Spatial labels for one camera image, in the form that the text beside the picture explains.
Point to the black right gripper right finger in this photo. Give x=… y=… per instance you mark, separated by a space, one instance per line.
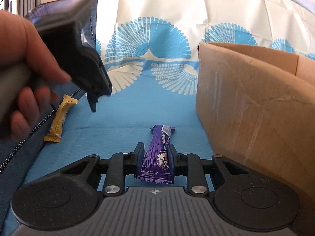
x=190 y=166

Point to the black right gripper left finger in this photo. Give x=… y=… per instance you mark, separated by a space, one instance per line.
x=118 y=167

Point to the purple chocolate bar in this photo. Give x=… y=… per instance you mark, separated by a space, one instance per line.
x=156 y=167

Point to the person left hand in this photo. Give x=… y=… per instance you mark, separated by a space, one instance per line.
x=21 y=44

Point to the yellow snack bar wrapper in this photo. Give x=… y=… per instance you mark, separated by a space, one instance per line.
x=55 y=131

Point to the blue fan-pattern sofa cover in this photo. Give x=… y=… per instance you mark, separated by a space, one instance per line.
x=149 y=49

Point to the brown cardboard box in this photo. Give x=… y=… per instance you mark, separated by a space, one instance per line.
x=257 y=107

